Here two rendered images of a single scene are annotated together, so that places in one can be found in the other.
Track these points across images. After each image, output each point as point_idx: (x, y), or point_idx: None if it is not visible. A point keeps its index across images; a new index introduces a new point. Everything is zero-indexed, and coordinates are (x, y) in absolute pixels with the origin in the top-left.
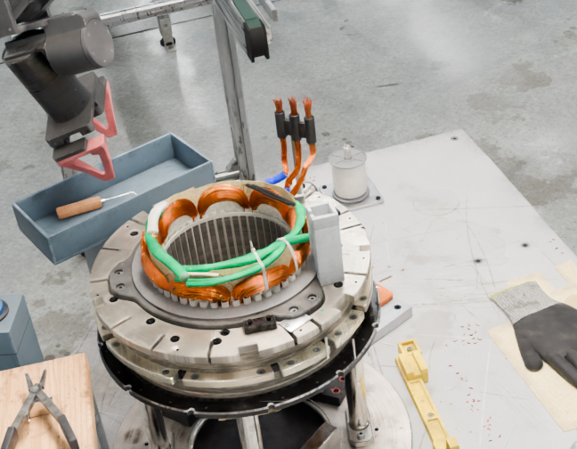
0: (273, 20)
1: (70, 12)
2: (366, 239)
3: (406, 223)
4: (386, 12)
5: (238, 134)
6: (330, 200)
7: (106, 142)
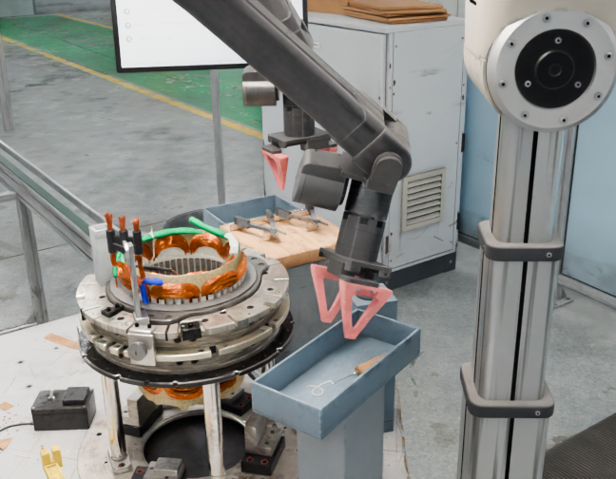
0: None
1: (332, 165)
2: (79, 302)
3: None
4: None
5: None
6: (94, 231)
7: (315, 276)
